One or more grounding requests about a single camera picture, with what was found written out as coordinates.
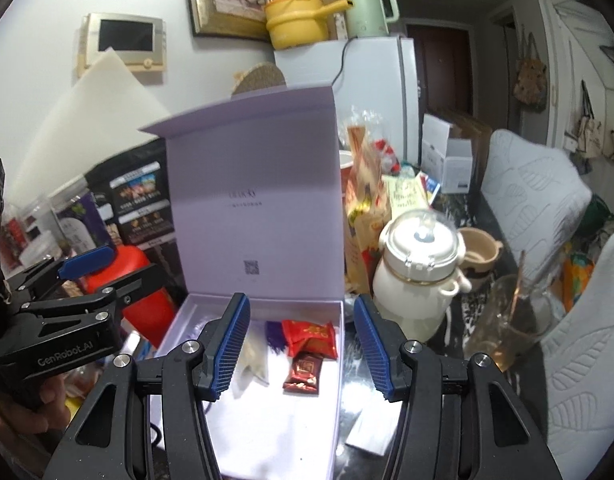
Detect red plastic container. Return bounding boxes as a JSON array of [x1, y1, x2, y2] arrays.
[[85, 246, 176, 348]]

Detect yellow enamel pot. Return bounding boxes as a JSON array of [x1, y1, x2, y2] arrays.
[[264, 0, 354, 51]]

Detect beige ceramic bowl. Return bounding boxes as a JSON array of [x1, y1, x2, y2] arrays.
[[458, 226, 504, 290]]

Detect purple label clear jar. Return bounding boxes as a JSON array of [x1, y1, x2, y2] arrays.
[[49, 176, 114, 255]]

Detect light blue leaf cushion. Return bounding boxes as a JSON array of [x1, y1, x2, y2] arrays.
[[541, 234, 614, 479]]

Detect glass measuring cup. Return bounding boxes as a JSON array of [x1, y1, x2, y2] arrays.
[[463, 274, 553, 372]]

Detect dark red candy packet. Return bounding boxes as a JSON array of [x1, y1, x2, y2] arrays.
[[283, 353, 323, 394]]

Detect white folded tissue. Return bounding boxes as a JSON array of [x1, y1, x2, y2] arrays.
[[345, 399, 401, 456]]

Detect lavender gift box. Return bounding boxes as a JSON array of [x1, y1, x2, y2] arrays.
[[149, 86, 344, 479]]

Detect wall intercom panel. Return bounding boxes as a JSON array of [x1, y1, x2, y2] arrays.
[[76, 12, 166, 77]]

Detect cream ceramic lidded jar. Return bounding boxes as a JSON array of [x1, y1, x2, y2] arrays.
[[373, 209, 472, 342]]

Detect person's left hand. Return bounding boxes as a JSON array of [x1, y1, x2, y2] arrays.
[[0, 375, 71, 436]]

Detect clear plastic packet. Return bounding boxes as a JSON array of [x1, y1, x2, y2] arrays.
[[230, 322, 269, 399]]

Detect orange snack bag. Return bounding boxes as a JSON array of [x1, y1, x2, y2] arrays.
[[344, 126, 392, 294]]

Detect hanging brown tote bag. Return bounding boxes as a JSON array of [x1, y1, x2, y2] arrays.
[[513, 26, 548, 113]]

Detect black printed package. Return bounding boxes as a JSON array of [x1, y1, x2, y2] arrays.
[[85, 139, 179, 266]]

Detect metal spoon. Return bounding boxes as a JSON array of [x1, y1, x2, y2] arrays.
[[505, 249, 526, 326]]

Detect white foam board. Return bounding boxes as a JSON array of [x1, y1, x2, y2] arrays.
[[6, 49, 169, 206]]

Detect far light blue cushion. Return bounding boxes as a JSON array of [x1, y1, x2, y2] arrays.
[[480, 129, 592, 283]]

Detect white refrigerator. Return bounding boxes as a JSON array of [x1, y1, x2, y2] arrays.
[[275, 36, 421, 165]]

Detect green electric kettle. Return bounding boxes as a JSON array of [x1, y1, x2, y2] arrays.
[[345, 0, 400, 38]]

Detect white cardboard box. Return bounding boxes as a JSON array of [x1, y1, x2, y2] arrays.
[[421, 114, 473, 194]]

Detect small red snack packet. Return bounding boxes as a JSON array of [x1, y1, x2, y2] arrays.
[[281, 320, 339, 360]]

